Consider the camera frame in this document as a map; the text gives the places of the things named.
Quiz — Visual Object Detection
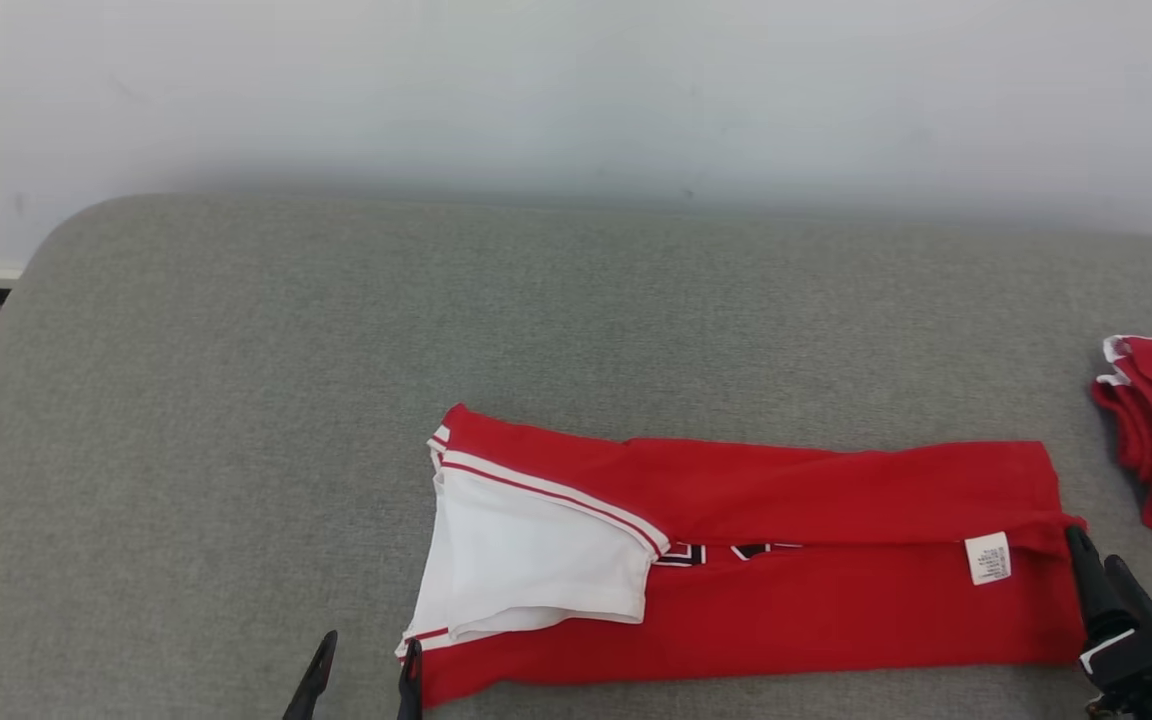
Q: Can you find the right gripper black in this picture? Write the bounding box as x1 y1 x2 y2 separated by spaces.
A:
1065 525 1152 720

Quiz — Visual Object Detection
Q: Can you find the red white basketball jersey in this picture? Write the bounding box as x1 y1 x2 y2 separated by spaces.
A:
395 403 1089 710

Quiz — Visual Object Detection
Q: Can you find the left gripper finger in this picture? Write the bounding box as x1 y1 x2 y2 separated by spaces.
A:
395 640 425 720
282 630 339 720

